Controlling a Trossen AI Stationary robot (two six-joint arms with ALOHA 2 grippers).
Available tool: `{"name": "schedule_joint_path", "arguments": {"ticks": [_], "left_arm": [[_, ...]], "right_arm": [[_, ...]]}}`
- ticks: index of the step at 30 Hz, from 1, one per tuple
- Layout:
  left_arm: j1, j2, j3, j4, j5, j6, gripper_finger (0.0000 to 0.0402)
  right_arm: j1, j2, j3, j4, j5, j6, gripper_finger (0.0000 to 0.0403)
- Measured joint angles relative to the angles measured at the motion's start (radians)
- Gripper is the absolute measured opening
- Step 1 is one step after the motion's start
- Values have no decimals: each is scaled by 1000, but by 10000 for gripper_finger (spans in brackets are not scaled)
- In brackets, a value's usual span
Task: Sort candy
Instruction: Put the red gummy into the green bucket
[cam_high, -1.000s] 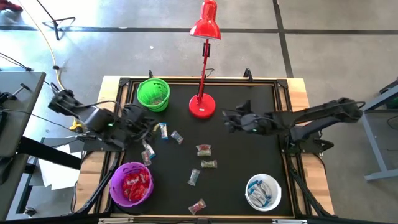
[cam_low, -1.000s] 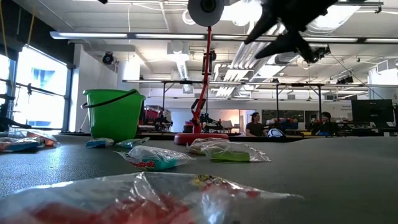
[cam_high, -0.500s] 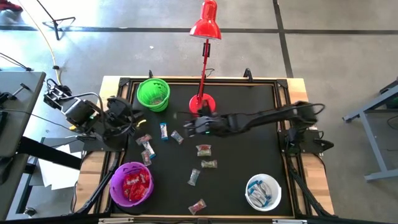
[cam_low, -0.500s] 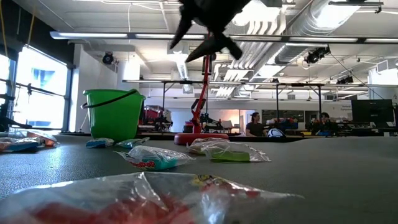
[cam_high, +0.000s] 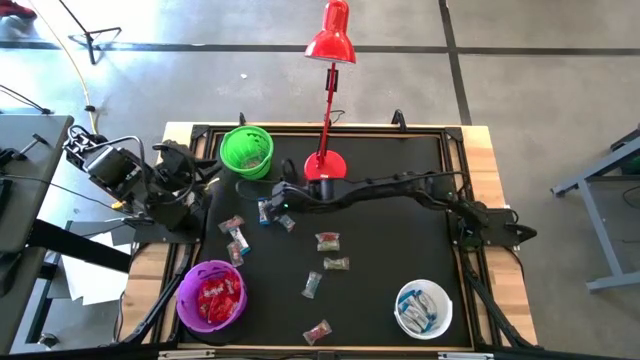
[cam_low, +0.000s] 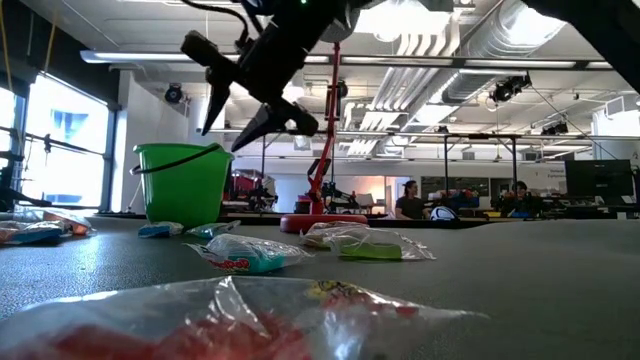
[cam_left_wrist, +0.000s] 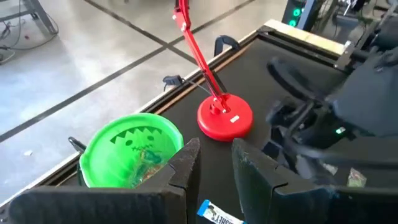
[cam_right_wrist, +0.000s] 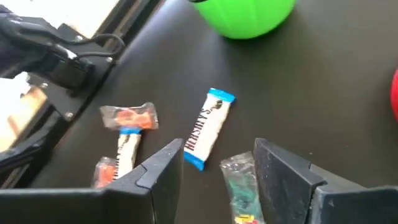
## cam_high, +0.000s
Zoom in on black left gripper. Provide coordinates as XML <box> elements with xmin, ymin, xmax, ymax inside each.
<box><xmin>167</xmin><ymin>158</ymin><xmax>224</xmax><ymax>204</ymax></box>

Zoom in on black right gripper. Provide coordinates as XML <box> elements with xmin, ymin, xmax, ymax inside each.
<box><xmin>267</xmin><ymin>180</ymin><xmax>314</xmax><ymax>225</ymax></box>

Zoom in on white blue Hershey's pack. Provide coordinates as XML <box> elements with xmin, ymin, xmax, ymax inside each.
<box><xmin>228</xmin><ymin>226</ymin><xmax>252</xmax><ymax>257</ymax></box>
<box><xmin>256</xmin><ymin>196</ymin><xmax>272</xmax><ymax>227</ymax></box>
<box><xmin>401</xmin><ymin>307</ymin><xmax>432</xmax><ymax>335</ymax></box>

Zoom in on clear pack teal gummy candy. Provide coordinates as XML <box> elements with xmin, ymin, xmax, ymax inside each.
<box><xmin>300</xmin><ymin>270</ymin><xmax>324</xmax><ymax>300</ymax></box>

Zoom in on red Skittles candy bag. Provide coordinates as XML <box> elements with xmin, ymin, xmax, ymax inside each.
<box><xmin>222</xmin><ymin>272</ymin><xmax>245</xmax><ymax>301</ymax></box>
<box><xmin>198</xmin><ymin>277</ymin><xmax>227</xmax><ymax>302</ymax></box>
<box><xmin>205</xmin><ymin>298</ymin><xmax>240</xmax><ymax>325</ymax></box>

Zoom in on large clear bag red gummies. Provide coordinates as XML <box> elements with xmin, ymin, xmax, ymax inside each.
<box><xmin>301</xmin><ymin>319</ymin><xmax>334</xmax><ymax>347</ymax></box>

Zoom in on blue white candy pack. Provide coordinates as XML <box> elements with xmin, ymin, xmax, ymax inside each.
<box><xmin>397</xmin><ymin>288</ymin><xmax>419</xmax><ymax>309</ymax></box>

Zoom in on white teal candy pack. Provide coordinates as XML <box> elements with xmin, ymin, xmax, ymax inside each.
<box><xmin>417</xmin><ymin>292</ymin><xmax>439</xmax><ymax>321</ymax></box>

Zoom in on green plastic bucket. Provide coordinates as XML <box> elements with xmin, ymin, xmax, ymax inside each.
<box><xmin>218</xmin><ymin>124</ymin><xmax>275</xmax><ymax>181</ymax></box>

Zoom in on purple plastic bucket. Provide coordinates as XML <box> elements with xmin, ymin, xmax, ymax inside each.
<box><xmin>175</xmin><ymin>259</ymin><xmax>248</xmax><ymax>335</ymax></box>

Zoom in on white paper sheets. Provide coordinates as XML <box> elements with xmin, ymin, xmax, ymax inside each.
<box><xmin>59</xmin><ymin>232</ymin><xmax>135</xmax><ymax>307</ymax></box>

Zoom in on black tripod stand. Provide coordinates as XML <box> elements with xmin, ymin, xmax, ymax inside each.
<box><xmin>57</xmin><ymin>0</ymin><xmax>123</xmax><ymax>66</ymax></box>

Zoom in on dark grey side desk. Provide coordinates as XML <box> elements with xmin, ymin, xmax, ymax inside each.
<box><xmin>0</xmin><ymin>113</ymin><xmax>132</xmax><ymax>354</ymax></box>

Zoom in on red desk lamp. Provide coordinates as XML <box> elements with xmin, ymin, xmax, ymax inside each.
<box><xmin>303</xmin><ymin>0</ymin><xmax>358</xmax><ymax>182</ymax></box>

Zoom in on white plastic bucket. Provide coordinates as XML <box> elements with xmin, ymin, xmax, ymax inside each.
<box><xmin>393</xmin><ymin>278</ymin><xmax>454</xmax><ymax>341</ymax></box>

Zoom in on person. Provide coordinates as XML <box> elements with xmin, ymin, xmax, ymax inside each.
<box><xmin>0</xmin><ymin>0</ymin><xmax>39</xmax><ymax>21</ymax></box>

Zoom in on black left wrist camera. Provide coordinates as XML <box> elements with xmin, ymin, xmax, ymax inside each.
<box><xmin>158</xmin><ymin>141</ymin><xmax>197</xmax><ymax>174</ymax></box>

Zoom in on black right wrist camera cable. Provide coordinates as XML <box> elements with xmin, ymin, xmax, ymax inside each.
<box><xmin>233</xmin><ymin>156</ymin><xmax>300</xmax><ymax>203</ymax></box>

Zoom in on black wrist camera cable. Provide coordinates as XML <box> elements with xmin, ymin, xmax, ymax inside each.
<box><xmin>233</xmin><ymin>156</ymin><xmax>300</xmax><ymax>203</ymax></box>
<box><xmin>67</xmin><ymin>124</ymin><xmax>199</xmax><ymax>204</ymax></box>

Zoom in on black left wrist camera cable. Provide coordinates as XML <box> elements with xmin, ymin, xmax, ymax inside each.
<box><xmin>67</xmin><ymin>124</ymin><xmax>199</xmax><ymax>204</ymax></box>

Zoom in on black rig frame post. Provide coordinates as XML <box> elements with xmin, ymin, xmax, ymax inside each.
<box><xmin>122</xmin><ymin>244</ymin><xmax>196</xmax><ymax>346</ymax></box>
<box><xmin>458</xmin><ymin>249</ymin><xmax>539</xmax><ymax>350</ymax></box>

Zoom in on yellow floor cable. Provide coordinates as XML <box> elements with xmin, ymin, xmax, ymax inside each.
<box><xmin>27</xmin><ymin>0</ymin><xmax>126</xmax><ymax>211</ymax></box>

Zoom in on black floor cable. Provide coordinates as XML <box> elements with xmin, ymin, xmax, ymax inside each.
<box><xmin>0</xmin><ymin>83</ymin><xmax>54</xmax><ymax>116</ymax></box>

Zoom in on black clamp with handle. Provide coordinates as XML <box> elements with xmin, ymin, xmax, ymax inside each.
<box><xmin>0</xmin><ymin>132</ymin><xmax>51</xmax><ymax>169</ymax></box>

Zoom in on black rig frame beam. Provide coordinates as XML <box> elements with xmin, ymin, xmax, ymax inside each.
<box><xmin>0</xmin><ymin>342</ymin><xmax>640</xmax><ymax>360</ymax></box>

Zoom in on wood and black table frame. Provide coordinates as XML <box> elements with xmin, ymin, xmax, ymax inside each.
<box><xmin>119</xmin><ymin>121</ymin><xmax>539</xmax><ymax>351</ymax></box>

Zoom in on grey metal table frame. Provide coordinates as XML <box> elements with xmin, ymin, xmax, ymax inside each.
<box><xmin>549</xmin><ymin>124</ymin><xmax>640</xmax><ymax>294</ymax></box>

